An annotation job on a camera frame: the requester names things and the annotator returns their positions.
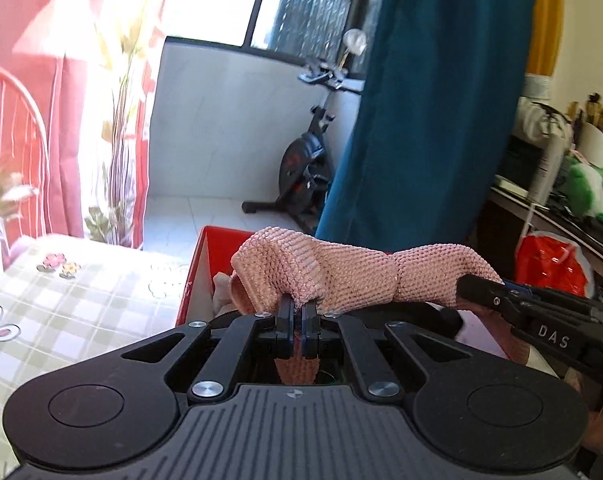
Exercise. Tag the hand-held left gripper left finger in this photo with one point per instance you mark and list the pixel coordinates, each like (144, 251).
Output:
(285, 327)

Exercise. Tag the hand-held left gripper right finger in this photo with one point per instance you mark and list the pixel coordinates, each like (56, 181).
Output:
(311, 327)

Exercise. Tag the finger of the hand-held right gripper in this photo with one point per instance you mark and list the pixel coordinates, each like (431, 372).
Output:
(491, 295)
(561, 302)

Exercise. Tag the pink knitted cloth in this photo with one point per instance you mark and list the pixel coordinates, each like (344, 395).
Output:
(356, 270)

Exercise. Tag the beige soft cloth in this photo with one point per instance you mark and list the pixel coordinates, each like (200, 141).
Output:
(224, 292)

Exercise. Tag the red plastic bag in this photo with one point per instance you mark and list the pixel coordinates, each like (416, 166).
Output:
(546, 260)

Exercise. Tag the dark desk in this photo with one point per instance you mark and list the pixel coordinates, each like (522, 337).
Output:
(581, 240)

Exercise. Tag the pale notebook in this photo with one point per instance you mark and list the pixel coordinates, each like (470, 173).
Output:
(511, 186)

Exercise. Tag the green plush toy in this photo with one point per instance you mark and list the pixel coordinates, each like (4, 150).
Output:
(586, 190)

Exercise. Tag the white spray can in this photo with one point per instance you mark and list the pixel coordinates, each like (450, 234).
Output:
(549, 170)

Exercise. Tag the white brush holder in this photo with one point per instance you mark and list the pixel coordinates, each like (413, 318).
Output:
(594, 145)

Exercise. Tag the black exercise bike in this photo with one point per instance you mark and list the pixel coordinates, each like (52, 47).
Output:
(301, 160)

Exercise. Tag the teal curtain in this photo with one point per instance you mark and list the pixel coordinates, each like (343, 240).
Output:
(431, 135)

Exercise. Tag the cream fabric bag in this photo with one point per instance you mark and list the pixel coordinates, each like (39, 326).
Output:
(531, 120)

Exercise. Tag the checked bunny tablecloth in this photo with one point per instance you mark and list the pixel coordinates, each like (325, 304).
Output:
(81, 310)

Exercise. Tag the yellow curtain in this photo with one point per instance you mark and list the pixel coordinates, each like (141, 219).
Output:
(546, 20)

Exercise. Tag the white round ornament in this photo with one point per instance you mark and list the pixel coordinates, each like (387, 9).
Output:
(355, 40)

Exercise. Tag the dark framed window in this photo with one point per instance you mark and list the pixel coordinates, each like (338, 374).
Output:
(306, 5)

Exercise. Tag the pink printed backdrop cloth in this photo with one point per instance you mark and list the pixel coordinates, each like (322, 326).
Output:
(31, 10)

